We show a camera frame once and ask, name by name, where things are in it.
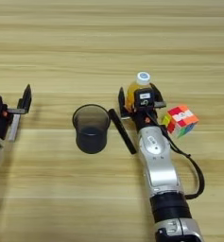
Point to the colourful puzzle cube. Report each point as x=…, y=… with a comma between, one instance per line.
x=181, y=121

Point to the black pen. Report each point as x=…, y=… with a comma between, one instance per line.
x=123, y=132

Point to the black mesh cup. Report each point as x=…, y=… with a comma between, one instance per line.
x=91, y=135

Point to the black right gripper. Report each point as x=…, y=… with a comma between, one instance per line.
x=145, y=119

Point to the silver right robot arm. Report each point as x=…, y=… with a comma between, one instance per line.
x=160, y=170

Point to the orange juice bottle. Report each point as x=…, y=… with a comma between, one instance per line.
x=142, y=78

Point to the white marker pen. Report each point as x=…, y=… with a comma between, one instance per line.
x=14, y=127

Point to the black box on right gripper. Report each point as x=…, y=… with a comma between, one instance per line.
x=144, y=99

